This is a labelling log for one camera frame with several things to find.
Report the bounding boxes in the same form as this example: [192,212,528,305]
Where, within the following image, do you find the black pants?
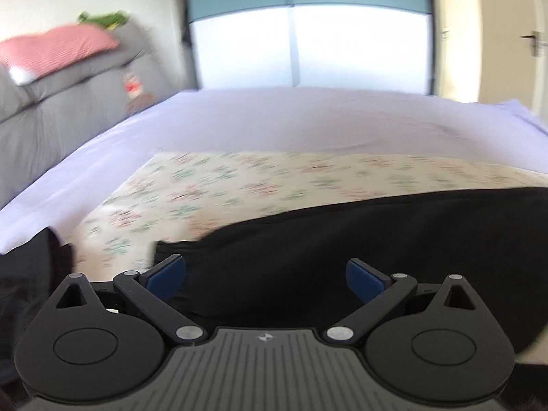
[153,187,547,352]

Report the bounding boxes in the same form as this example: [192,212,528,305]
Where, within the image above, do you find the grey padded headboard cushion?
[1,21,176,205]

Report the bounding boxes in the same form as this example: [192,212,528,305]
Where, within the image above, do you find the lavender bed sheet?
[1,87,547,251]

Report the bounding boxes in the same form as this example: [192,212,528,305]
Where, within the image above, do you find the pink striped pillow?
[1,24,120,85]

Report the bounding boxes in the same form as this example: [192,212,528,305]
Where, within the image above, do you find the floral bed cover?
[71,152,547,281]

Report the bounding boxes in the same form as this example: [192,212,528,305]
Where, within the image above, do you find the cream door with handle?
[478,0,547,115]

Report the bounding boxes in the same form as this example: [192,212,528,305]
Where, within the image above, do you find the green plush toy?
[77,11,130,30]

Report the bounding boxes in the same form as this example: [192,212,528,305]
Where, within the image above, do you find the white and teal wardrobe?
[186,0,435,95]

